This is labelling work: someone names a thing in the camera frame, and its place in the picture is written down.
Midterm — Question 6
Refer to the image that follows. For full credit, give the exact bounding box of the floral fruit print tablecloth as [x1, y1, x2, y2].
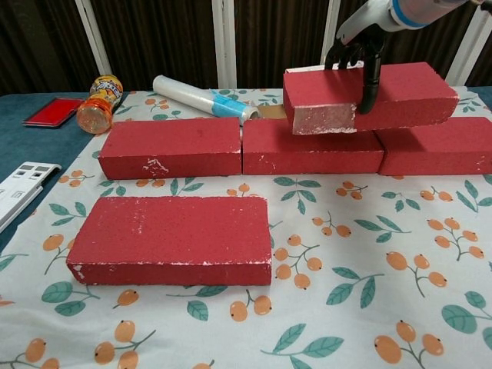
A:
[0, 86, 492, 369]

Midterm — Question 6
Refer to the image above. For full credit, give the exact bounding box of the clear film roll blue label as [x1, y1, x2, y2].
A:
[152, 74, 261, 125]

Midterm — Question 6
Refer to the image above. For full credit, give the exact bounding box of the orange drink bottle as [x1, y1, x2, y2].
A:
[75, 74, 125, 135]

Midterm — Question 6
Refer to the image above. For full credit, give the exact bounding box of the brown cardboard piece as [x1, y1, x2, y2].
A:
[256, 104, 288, 120]

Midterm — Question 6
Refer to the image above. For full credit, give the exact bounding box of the red brick with worn end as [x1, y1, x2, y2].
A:
[282, 61, 460, 135]

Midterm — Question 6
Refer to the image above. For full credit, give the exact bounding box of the red phone case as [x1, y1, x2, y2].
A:
[22, 97, 85, 128]

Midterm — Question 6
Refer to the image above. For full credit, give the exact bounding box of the white metal frame post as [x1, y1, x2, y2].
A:
[75, 0, 113, 76]
[441, 21, 484, 88]
[211, 0, 237, 90]
[319, 0, 342, 65]

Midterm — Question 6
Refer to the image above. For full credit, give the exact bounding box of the dark ribbed curtain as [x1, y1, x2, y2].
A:
[0, 0, 492, 95]

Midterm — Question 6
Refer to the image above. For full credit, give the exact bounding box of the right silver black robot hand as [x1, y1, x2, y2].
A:
[325, 0, 393, 115]

